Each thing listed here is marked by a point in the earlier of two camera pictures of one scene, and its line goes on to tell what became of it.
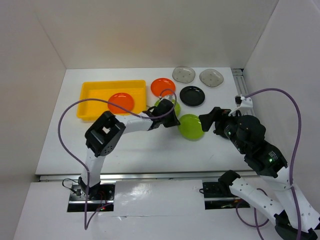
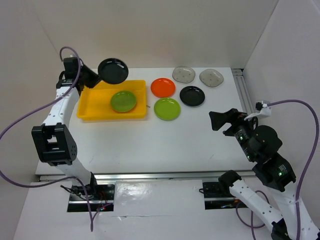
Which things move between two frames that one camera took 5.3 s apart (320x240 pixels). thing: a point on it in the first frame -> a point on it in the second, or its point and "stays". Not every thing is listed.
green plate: [190, 127] -> [123, 101]
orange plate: [160, 84] stays
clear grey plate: [183, 74] stays
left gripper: [173, 120] -> [95, 77]
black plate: [192, 96] stays
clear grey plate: [211, 77] stays
